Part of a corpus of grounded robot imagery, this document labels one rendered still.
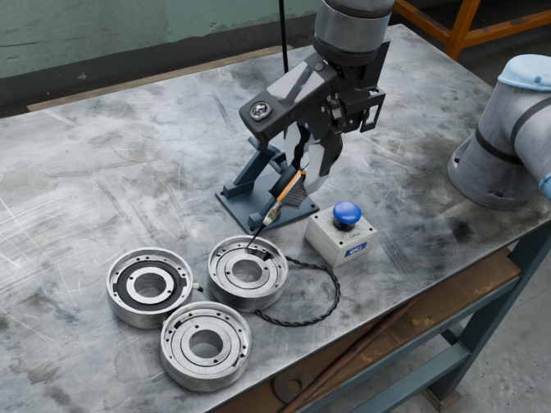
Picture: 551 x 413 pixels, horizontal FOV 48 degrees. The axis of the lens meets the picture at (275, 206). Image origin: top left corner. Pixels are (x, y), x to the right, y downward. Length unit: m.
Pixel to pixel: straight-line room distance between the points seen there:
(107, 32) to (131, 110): 1.42
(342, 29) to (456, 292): 0.74
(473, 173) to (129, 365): 0.62
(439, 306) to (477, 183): 0.29
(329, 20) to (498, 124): 0.44
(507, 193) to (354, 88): 0.43
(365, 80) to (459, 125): 0.54
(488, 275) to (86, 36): 1.72
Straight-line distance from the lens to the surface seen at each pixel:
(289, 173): 0.79
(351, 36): 0.66
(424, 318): 1.21
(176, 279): 0.81
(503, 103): 1.02
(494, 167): 1.06
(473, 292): 1.30
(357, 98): 0.73
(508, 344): 2.01
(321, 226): 0.88
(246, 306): 0.79
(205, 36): 2.75
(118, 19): 2.51
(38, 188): 0.97
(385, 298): 0.88
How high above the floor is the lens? 1.46
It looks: 43 degrees down
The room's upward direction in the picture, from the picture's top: 12 degrees clockwise
